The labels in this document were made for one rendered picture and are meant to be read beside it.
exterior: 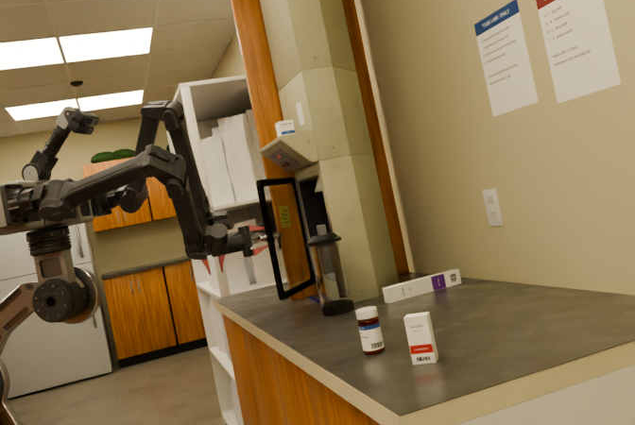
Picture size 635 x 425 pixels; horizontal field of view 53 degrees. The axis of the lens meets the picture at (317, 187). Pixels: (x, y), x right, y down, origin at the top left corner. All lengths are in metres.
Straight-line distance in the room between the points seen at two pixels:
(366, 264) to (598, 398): 1.06
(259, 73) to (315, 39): 0.39
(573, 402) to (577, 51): 0.82
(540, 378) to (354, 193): 1.11
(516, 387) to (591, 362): 0.15
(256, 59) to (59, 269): 1.03
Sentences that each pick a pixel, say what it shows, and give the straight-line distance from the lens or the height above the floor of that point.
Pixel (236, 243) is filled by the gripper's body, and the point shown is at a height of 1.20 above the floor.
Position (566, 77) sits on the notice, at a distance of 1.66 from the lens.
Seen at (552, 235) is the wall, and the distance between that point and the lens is 1.81.
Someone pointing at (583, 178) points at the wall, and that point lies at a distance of 1.67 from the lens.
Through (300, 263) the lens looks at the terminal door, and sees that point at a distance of 2.27.
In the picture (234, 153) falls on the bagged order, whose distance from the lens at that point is 3.31.
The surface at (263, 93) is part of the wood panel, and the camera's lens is 2.43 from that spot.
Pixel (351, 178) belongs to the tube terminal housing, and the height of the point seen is 1.33.
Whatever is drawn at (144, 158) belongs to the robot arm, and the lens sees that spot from 1.81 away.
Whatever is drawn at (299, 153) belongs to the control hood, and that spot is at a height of 1.45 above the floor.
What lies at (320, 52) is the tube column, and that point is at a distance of 2.13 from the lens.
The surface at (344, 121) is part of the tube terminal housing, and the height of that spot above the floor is 1.52.
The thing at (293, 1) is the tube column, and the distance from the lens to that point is 2.16.
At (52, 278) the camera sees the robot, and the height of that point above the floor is 1.21.
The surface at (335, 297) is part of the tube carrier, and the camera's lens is 1.92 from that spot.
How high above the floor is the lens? 1.28
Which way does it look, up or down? 1 degrees up
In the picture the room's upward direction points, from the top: 11 degrees counter-clockwise
